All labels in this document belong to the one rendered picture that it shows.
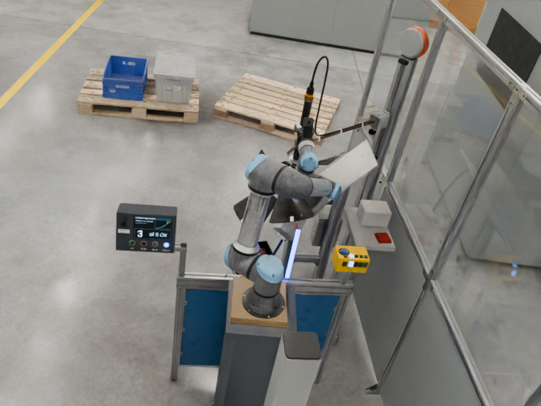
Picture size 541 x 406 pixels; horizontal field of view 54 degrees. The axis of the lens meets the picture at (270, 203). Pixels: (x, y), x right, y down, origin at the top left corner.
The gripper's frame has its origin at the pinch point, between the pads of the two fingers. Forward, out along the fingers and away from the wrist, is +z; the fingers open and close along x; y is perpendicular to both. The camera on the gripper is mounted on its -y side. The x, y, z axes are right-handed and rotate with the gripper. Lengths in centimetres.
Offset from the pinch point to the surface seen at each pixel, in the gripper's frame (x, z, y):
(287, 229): 2, -14, 57
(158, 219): -63, -45, 33
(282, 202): -4.7, -15.4, 38.7
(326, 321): 29, -38, 100
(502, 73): 71, -30, -48
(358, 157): 37.8, 14.7, 25.5
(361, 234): 49, 3, 70
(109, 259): -106, 54, 156
